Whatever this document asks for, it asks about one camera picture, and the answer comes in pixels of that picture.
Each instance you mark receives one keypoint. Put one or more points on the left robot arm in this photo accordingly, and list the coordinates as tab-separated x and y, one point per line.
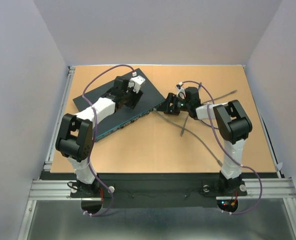
76	138

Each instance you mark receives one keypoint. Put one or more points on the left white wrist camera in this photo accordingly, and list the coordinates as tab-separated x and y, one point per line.
136	83

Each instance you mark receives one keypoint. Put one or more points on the aluminium rail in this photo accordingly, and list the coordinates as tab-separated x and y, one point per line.
273	188
49	157

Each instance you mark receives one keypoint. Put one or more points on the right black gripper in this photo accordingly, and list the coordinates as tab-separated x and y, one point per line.
165	107

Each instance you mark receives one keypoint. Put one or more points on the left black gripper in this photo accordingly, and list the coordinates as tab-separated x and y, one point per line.
136	97

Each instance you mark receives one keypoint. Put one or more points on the aluminium front rail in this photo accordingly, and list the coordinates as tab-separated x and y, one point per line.
273	188

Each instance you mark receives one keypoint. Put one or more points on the dark blue network switch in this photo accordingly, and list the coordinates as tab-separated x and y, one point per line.
150	99

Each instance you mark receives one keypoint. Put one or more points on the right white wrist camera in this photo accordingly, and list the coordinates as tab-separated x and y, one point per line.
180	90

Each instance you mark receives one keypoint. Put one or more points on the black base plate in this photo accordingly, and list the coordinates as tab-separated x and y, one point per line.
158	190

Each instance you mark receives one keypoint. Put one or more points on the metal sheet panel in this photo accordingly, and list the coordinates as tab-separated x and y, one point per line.
273	219

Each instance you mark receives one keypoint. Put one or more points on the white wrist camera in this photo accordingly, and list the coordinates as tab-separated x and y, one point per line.
180	90
136	83

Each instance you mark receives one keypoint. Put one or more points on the aluminium left side rail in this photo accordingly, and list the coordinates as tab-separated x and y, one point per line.
49	157

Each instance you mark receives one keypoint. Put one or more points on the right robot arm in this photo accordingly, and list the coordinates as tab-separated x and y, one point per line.
233	124

